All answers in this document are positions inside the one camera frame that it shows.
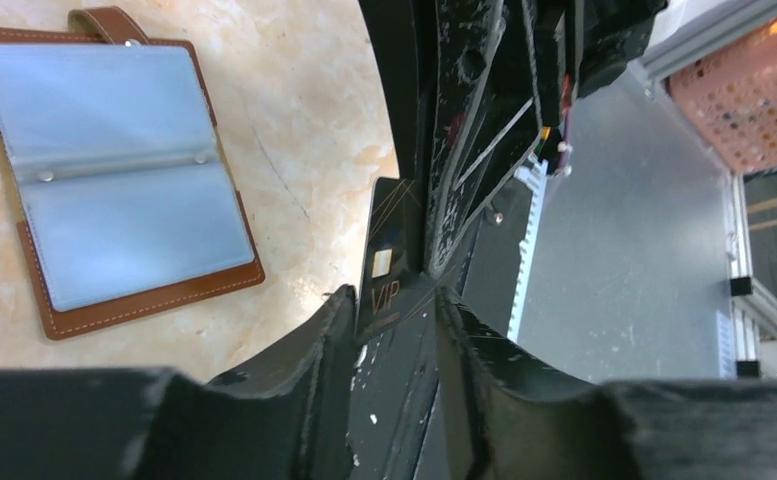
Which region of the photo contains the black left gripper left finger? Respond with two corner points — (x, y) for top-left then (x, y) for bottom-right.
(0, 285), (358, 479)

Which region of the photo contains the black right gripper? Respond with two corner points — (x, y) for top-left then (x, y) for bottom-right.
(360, 0), (666, 275)

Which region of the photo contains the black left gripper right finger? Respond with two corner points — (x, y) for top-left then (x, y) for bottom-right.
(435, 288), (777, 479)

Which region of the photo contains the black card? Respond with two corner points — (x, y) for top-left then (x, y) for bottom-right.
(356, 177), (434, 346)

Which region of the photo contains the brown leather card holder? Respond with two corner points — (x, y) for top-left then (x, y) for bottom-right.
(0, 6), (265, 340)

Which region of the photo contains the pink perforated plastic basket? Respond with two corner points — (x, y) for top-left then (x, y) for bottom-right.
(668, 17), (777, 174)

